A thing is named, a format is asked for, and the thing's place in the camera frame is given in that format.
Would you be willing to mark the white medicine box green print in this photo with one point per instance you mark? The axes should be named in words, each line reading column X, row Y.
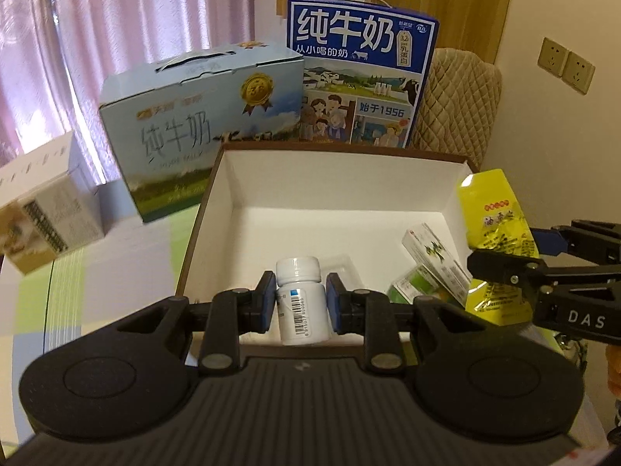
column 427, row 249

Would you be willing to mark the green white small box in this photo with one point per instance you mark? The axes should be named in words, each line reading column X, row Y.
column 417, row 282

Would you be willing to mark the beige white product carton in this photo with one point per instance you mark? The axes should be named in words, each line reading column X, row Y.
column 49, row 205

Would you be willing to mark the beige wall socket left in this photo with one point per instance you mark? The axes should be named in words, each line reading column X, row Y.
column 552, row 57

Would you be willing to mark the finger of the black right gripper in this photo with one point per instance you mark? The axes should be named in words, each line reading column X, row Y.
column 593, row 241
column 528, row 274

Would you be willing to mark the beige wall socket right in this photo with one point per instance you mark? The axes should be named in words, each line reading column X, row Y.
column 578, row 73

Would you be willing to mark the clear plastic blister tray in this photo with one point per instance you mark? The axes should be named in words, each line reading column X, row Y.
column 345, row 269

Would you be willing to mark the brown cardboard storage box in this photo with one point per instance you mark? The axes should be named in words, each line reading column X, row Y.
column 267, row 202

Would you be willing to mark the yellow sachet packet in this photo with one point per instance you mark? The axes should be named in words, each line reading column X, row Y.
column 495, row 220

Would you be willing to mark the beige wall socket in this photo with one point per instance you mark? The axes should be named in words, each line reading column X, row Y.
column 578, row 73
column 552, row 57

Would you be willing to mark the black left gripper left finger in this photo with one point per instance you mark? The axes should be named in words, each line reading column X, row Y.
column 230, row 314

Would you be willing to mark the light blue milk carton box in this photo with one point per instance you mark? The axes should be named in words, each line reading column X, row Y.
column 166, row 121

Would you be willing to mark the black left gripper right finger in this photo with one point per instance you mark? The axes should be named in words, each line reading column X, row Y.
column 380, row 322

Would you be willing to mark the person right hand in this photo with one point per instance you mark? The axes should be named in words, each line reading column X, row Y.
column 613, row 359

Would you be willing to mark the white pill bottle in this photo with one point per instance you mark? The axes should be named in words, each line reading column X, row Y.
column 302, row 312

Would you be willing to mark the beige quilted chair cover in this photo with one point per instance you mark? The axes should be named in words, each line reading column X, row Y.
column 459, row 106

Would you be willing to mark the dark blue milk carton box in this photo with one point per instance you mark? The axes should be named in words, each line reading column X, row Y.
column 365, row 66

